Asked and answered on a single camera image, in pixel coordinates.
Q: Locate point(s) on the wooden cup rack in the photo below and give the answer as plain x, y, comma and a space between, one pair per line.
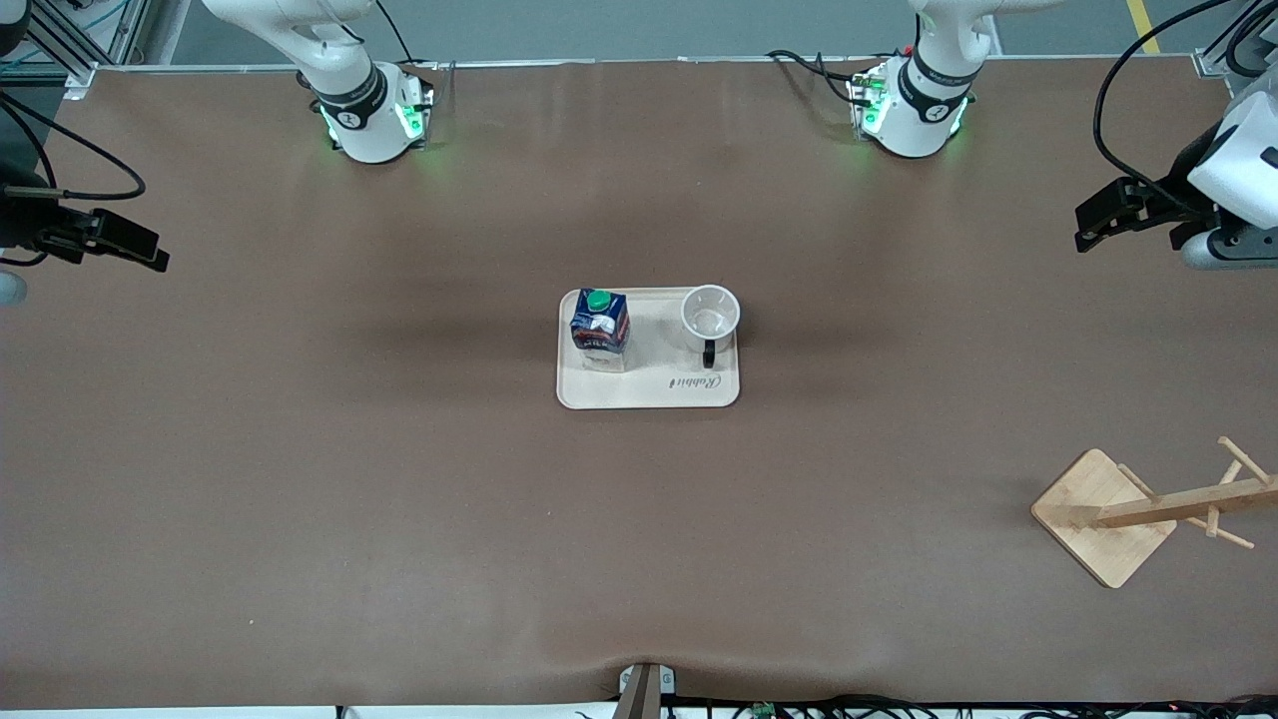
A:
1093, 504

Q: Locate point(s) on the beige plastic tray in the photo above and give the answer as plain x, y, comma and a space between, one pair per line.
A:
649, 384

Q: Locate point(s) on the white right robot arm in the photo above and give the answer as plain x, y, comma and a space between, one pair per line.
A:
359, 110

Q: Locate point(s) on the aluminium frame profile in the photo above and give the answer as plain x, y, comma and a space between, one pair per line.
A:
75, 45
1223, 55

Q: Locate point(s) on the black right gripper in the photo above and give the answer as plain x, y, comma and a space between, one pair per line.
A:
22, 222

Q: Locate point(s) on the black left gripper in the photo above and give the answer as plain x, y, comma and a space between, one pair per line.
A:
1185, 181

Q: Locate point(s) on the blue milk carton green cap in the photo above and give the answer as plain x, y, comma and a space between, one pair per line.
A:
600, 330

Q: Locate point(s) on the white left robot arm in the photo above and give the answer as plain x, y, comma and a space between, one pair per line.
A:
924, 110

